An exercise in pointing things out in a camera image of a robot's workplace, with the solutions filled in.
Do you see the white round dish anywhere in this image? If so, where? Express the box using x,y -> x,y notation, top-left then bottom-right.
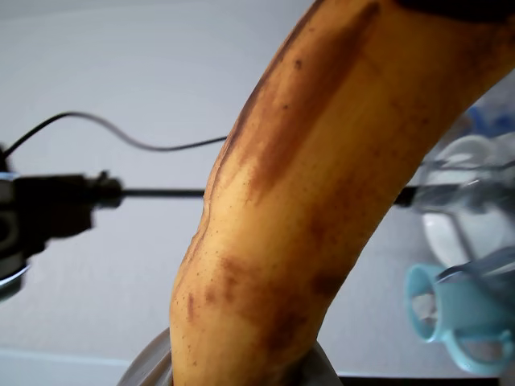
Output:
421,134 -> 515,269

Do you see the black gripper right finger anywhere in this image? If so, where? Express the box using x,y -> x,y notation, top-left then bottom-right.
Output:
393,0 -> 515,22

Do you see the thin black cable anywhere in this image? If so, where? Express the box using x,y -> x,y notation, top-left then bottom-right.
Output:
2,112 -> 229,162

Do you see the light blue cup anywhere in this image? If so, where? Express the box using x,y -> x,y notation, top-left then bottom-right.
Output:
403,263 -> 513,377

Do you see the taped gripper left finger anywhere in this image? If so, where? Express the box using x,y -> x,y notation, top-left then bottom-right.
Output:
116,325 -> 344,386

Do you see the black stand rod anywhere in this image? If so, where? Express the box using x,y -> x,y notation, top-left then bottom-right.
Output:
118,186 -> 416,207

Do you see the spotted yellow banana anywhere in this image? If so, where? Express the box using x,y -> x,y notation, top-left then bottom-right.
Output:
167,0 -> 515,386

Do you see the black webcam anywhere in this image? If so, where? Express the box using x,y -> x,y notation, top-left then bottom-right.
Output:
0,142 -> 124,298

